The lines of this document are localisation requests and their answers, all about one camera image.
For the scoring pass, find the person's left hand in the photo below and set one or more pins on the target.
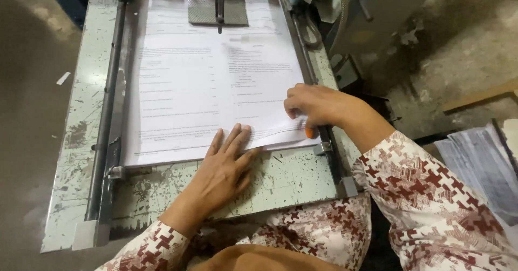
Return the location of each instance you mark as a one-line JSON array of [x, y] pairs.
[[218, 178]]

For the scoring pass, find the person's right hand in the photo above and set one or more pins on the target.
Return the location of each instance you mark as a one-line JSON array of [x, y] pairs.
[[319, 107]]

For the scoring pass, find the stack of printed paper sheets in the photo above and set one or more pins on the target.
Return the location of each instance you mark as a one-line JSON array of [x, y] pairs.
[[182, 80]]

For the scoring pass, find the orange rubber finger cot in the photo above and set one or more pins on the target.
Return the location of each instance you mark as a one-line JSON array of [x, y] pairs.
[[309, 133]]

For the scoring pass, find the worn green metal machine table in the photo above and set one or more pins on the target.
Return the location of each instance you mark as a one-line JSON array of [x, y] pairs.
[[283, 182]]

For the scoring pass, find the brown scarf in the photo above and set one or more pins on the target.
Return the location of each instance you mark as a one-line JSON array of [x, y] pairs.
[[259, 261]]

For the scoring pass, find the grey metal machine cabinet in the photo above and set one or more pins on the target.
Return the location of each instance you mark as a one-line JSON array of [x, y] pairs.
[[384, 12]]

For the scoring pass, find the textured grey metal presser plate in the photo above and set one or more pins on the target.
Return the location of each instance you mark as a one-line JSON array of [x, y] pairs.
[[236, 14]]

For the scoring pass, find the long steel side guide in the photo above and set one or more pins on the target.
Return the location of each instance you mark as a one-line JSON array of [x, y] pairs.
[[119, 93]]

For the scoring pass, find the round steel guide bar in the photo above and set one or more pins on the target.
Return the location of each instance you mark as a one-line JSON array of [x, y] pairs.
[[107, 101]]

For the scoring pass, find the red white patterned garment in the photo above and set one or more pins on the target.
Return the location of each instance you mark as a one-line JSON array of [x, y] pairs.
[[425, 198]]

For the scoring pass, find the black metal rod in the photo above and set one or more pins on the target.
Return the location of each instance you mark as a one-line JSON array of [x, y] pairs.
[[219, 8]]

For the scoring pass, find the wooden plank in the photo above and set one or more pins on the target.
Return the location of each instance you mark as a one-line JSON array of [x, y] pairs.
[[477, 97]]

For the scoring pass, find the loose pile of printed papers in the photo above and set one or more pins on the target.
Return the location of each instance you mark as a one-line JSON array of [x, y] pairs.
[[481, 165]]

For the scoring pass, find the white paper scrap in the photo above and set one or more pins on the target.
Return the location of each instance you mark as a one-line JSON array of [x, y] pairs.
[[63, 78]]

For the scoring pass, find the small steel stop bracket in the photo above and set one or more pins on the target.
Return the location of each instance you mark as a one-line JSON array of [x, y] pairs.
[[116, 173], [323, 148]]

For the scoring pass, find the dark steel side guide rail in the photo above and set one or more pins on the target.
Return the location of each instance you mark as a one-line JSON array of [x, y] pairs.
[[307, 64]]

